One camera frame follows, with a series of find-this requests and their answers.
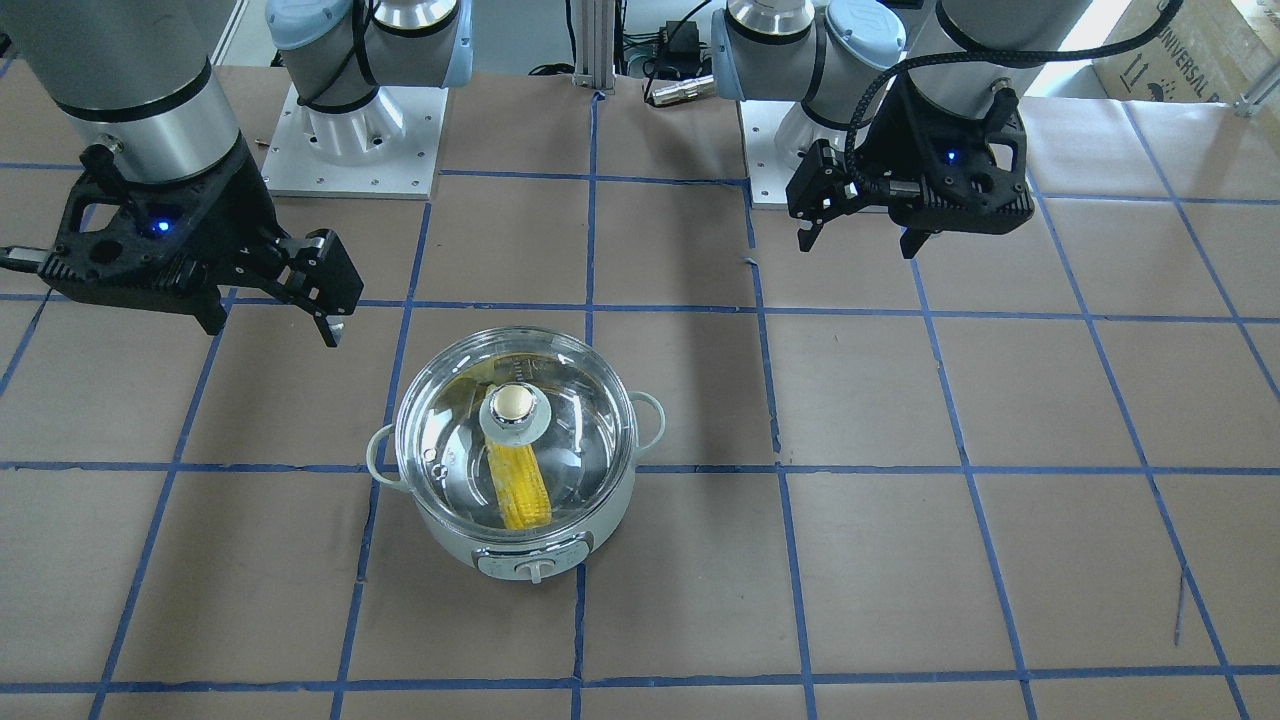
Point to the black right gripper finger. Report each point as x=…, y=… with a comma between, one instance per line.
x=331, y=327
x=207, y=308

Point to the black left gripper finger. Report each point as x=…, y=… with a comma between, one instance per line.
x=808, y=231
x=912, y=241

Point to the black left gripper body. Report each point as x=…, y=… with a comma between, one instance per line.
x=883, y=158

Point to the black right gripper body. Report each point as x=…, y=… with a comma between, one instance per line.
x=238, y=218

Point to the glass pot lid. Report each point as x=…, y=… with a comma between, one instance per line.
x=518, y=386

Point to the yellow corn cob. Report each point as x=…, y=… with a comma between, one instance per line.
x=519, y=486

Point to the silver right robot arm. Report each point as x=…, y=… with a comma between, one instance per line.
x=134, y=75

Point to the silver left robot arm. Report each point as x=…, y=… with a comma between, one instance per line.
x=838, y=59

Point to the pale green steel pot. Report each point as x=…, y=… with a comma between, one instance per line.
x=526, y=559

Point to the cardboard box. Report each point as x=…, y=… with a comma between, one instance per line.
x=1211, y=52

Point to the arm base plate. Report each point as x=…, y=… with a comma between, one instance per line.
x=775, y=135
x=386, y=150

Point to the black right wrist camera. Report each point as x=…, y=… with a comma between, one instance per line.
x=151, y=246

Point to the aluminium frame post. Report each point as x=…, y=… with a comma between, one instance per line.
x=595, y=25

